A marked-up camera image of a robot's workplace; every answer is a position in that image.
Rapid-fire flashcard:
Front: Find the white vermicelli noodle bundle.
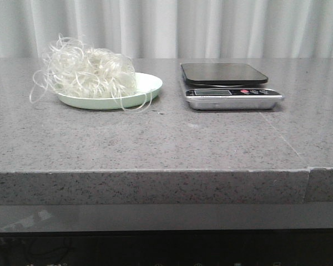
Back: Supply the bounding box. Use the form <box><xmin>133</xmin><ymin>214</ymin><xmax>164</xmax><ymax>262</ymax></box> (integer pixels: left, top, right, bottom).
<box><xmin>29</xmin><ymin>34</ymin><xmax>137</xmax><ymax>111</ymax></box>

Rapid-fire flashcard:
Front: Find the light green round plate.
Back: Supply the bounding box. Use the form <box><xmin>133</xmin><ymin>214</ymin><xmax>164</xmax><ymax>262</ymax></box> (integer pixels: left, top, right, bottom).
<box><xmin>57</xmin><ymin>73</ymin><xmax>163</xmax><ymax>110</ymax></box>

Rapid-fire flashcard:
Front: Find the silver black kitchen scale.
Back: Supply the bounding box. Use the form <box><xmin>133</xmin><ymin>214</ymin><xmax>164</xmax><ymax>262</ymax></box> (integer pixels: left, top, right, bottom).
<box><xmin>180</xmin><ymin>63</ymin><xmax>284</xmax><ymax>110</ymax></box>

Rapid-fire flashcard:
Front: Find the white pleated curtain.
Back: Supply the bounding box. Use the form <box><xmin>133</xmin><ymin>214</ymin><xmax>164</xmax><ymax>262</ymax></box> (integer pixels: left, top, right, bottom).
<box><xmin>0</xmin><ymin>1</ymin><xmax>333</xmax><ymax>58</ymax></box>

